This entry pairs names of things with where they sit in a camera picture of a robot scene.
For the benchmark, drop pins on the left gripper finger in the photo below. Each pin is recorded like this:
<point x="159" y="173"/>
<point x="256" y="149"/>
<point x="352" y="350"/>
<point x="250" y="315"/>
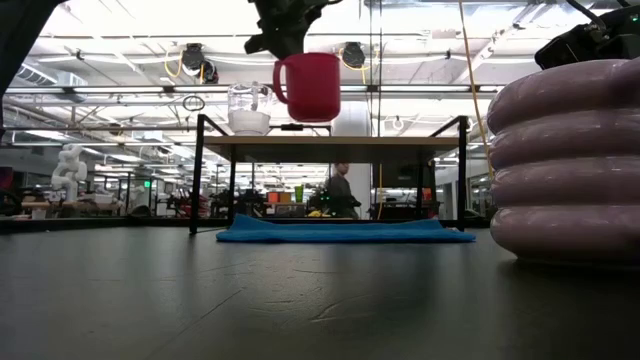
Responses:
<point x="290" y="45"/>

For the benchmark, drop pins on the red plastic mug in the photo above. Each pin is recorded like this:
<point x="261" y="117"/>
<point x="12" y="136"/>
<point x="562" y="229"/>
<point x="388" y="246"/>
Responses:
<point x="312" y="87"/>

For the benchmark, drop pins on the clear glass cup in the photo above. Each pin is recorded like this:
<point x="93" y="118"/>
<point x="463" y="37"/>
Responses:
<point x="249" y="117"/>

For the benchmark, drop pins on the pink ribbed ceramic mug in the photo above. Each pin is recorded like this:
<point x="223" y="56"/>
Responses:
<point x="565" y="165"/>

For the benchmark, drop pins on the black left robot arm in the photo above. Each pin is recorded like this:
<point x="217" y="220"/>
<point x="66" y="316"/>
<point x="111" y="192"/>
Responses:
<point x="17" y="30"/>

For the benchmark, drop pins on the person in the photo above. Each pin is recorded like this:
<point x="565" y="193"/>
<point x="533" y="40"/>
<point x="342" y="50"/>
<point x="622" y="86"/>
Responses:
<point x="341" y="192"/>

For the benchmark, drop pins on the blue towel cloth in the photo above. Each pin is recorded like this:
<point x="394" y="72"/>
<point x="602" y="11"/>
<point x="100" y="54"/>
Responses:
<point x="345" y="232"/>

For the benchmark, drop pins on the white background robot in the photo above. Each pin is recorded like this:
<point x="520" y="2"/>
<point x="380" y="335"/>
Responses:
<point x="69" y="172"/>

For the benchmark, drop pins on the wooden shelf with black frame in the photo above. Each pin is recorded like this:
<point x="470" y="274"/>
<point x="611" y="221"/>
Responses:
<point x="330" y="149"/>

